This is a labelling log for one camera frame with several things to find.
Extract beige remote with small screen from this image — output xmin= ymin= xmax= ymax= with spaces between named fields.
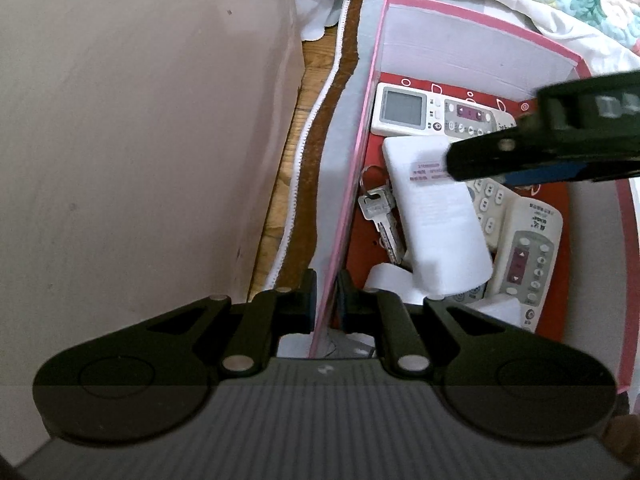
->
xmin=462 ymin=178 xmax=516 ymax=253

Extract silver keys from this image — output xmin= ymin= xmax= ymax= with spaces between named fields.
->
xmin=357 ymin=165 xmax=407 ymax=266

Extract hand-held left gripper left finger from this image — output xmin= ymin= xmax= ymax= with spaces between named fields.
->
xmin=145 ymin=268 xmax=319 ymax=378

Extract white charger cube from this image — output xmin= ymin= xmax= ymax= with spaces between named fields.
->
xmin=364 ymin=262 xmax=416 ymax=293
xmin=480 ymin=295 xmax=522 ymax=331

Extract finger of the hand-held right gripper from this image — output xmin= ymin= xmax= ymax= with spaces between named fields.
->
xmin=445 ymin=71 xmax=640 ymax=187

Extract pink cardboard box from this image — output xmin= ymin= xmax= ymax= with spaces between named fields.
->
xmin=307 ymin=0 xmax=640 ymax=396

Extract red printed paper bag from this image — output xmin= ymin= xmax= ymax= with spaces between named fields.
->
xmin=345 ymin=77 xmax=571 ymax=346

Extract striped grey rug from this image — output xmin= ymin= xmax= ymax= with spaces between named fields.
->
xmin=267 ymin=0 xmax=388 ymax=361

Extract white remote purple display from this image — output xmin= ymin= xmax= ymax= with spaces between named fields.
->
xmin=486 ymin=197 xmax=565 ymax=335

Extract white power bank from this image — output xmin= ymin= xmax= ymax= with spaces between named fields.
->
xmin=382 ymin=136 xmax=493 ymax=297

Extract large white remote control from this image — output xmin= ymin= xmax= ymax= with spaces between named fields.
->
xmin=371 ymin=82 xmax=447 ymax=137

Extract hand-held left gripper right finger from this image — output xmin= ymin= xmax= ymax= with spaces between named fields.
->
xmin=336 ymin=270 xmax=506 ymax=378

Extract small white fan remote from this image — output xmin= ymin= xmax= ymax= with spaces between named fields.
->
xmin=442 ymin=282 xmax=488 ymax=306

